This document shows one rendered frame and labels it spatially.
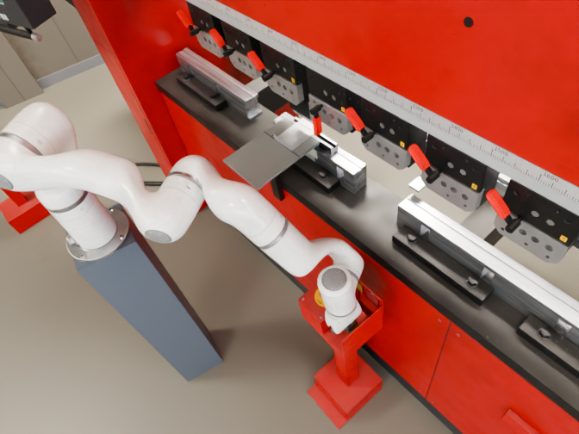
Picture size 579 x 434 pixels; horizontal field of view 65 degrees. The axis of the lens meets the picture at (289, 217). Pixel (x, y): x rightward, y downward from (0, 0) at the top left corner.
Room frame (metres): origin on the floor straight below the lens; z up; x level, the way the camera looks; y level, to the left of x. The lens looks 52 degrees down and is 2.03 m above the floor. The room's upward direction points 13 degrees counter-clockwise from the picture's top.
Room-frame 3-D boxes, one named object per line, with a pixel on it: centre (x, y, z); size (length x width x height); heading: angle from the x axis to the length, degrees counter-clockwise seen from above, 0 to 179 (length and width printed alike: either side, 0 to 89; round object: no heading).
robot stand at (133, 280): (0.90, 0.56, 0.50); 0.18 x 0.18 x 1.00; 19
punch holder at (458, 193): (0.66, -0.41, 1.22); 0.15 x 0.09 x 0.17; 31
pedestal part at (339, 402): (0.59, -0.06, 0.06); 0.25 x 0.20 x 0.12; 119
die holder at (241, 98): (1.63, 0.16, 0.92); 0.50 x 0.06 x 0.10; 31
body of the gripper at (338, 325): (0.55, -0.08, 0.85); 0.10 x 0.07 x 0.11; 119
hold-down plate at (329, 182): (1.09, -0.09, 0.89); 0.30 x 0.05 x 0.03; 31
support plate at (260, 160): (1.08, 0.01, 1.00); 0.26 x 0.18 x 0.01; 121
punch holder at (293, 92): (1.18, -0.10, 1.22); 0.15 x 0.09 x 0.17; 31
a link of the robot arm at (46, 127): (0.93, 0.55, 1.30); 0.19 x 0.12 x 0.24; 151
